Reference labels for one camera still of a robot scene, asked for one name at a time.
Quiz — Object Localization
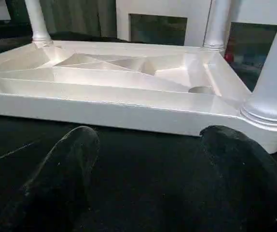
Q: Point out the black work mat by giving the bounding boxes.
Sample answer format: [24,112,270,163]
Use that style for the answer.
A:
[0,30,277,232]

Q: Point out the grey curtain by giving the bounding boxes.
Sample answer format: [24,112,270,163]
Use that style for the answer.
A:
[39,0,117,39]

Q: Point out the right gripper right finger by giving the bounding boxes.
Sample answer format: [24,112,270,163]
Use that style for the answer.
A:
[198,125,277,232]

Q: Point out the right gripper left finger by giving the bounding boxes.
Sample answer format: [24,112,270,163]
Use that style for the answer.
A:
[0,125,101,232]

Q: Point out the white plastic table leg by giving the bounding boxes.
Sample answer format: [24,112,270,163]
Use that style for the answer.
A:
[239,0,277,132]
[24,0,53,44]
[202,0,234,51]

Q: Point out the white plastic table top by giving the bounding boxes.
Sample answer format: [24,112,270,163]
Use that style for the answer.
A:
[0,40,277,155]

